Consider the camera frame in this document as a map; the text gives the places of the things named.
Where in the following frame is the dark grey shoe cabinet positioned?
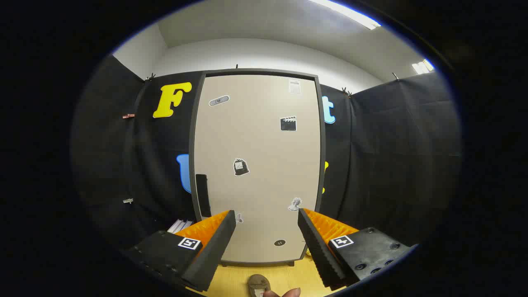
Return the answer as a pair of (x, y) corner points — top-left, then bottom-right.
(189, 68), (326, 266)

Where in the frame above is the stack of books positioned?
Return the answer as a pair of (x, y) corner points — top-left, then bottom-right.
(167, 219), (193, 234)

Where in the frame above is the black door handle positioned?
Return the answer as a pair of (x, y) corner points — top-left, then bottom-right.
(195, 174), (212, 218)

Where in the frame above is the black backdrop cloth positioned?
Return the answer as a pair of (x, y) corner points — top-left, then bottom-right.
(72, 56), (462, 252)

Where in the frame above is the brown knit shoe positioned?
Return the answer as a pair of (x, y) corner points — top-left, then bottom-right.
(247, 274), (272, 297)

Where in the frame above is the small ceiling light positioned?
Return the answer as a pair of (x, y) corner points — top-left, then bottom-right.
(412, 59), (435, 75)

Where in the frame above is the long ceiling light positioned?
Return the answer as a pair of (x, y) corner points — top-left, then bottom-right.
(309, 0), (381, 30)

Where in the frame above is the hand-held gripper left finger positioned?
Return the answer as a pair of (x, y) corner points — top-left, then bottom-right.
(124, 210), (237, 292)

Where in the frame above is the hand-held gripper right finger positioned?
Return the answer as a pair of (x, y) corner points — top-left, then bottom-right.
(298, 208), (417, 290)

